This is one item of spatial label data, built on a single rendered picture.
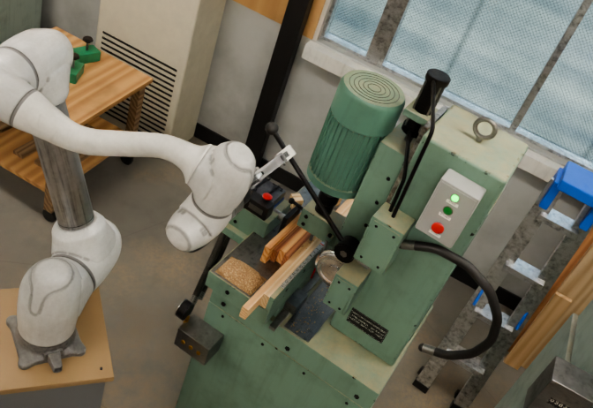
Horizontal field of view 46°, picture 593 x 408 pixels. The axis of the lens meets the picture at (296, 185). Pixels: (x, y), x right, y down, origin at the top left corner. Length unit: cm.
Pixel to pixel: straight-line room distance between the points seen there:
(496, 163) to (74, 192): 109
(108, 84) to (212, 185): 186
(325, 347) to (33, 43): 112
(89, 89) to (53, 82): 143
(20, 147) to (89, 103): 43
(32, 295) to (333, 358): 83
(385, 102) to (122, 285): 170
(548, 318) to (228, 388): 155
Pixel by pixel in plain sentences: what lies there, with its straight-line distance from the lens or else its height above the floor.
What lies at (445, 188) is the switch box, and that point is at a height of 146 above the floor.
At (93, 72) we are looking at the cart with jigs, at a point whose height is 53.
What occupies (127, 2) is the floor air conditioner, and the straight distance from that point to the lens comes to 350.
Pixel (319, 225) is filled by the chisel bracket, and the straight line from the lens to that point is 202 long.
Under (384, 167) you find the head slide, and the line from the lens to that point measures 179.
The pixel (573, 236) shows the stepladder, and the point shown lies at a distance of 267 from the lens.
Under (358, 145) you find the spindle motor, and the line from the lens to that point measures 179.
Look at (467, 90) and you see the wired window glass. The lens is 331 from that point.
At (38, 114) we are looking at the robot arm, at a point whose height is 136.
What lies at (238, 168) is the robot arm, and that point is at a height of 146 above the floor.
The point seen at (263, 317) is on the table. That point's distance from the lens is 197.
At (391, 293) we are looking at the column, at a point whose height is 104.
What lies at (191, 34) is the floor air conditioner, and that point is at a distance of 334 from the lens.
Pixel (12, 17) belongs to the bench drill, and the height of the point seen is 39.
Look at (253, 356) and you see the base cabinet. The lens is 220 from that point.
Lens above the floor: 234
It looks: 38 degrees down
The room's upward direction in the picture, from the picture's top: 21 degrees clockwise
